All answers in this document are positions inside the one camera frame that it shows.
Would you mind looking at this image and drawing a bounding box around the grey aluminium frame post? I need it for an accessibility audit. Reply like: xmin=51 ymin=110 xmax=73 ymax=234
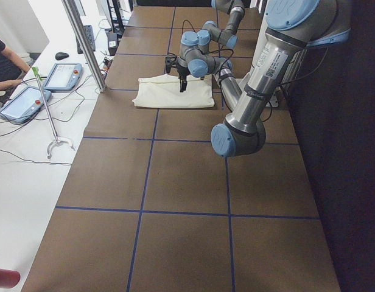
xmin=62 ymin=0 xmax=107 ymax=92

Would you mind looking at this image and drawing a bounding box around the blue teach pendant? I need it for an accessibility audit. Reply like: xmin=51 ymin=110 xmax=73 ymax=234
xmin=0 ymin=86 xmax=44 ymax=124
xmin=43 ymin=63 xmax=83 ymax=92

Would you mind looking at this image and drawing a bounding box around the near blue teach pendant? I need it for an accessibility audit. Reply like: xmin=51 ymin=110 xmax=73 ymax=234
xmin=0 ymin=86 xmax=44 ymax=124

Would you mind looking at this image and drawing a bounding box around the black computer mouse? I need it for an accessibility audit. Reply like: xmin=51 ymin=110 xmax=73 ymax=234
xmin=55 ymin=52 xmax=69 ymax=61

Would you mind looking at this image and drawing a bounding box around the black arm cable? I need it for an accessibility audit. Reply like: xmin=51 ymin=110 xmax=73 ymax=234
xmin=181 ymin=19 xmax=199 ymax=34
xmin=211 ymin=45 xmax=234 ymax=80

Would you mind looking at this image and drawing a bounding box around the black keyboard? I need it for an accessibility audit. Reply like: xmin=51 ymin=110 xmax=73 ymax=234
xmin=76 ymin=24 xmax=96 ymax=55

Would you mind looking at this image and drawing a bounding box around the cream long-sleeve cat shirt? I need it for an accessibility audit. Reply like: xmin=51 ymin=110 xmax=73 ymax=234
xmin=133 ymin=74 xmax=215 ymax=109

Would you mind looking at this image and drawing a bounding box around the seated person dark shirt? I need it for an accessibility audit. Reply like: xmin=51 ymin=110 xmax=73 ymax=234
xmin=0 ymin=39 xmax=30 ymax=91

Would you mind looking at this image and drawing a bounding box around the far blue teach pendant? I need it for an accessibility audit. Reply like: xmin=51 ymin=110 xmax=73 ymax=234
xmin=43 ymin=63 xmax=83 ymax=92

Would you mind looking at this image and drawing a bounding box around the red cylinder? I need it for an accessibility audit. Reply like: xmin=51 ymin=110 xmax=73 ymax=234
xmin=0 ymin=269 xmax=21 ymax=288

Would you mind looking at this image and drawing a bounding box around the metal reacher grabber stick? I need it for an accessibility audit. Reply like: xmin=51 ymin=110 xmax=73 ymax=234
xmin=32 ymin=66 xmax=75 ymax=159

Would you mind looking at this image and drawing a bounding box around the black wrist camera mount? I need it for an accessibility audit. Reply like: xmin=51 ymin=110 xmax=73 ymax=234
xmin=165 ymin=54 xmax=178 ymax=74

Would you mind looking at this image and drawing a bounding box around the black box white label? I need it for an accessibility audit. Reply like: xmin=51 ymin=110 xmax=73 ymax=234
xmin=107 ymin=32 xmax=119 ymax=56

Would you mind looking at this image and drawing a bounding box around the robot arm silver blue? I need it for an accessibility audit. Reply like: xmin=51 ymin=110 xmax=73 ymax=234
xmin=167 ymin=1 xmax=352 ymax=157
xmin=202 ymin=0 xmax=245 ymax=49

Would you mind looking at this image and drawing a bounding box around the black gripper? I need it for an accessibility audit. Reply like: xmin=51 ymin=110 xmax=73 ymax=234
xmin=177 ymin=65 xmax=189 ymax=92

